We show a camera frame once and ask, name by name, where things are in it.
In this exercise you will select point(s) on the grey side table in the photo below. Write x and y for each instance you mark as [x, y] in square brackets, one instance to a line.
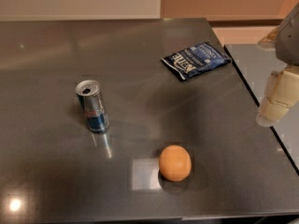
[257, 67]

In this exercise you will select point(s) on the silver blue energy drink can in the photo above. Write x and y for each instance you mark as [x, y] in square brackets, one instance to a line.
[90, 97]

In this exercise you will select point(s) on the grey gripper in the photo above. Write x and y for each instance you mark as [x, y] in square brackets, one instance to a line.
[289, 41]

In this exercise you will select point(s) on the blue chip bag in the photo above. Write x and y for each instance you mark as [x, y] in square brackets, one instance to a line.
[195, 60]

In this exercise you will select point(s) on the orange fruit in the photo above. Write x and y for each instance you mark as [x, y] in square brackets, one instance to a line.
[175, 163]

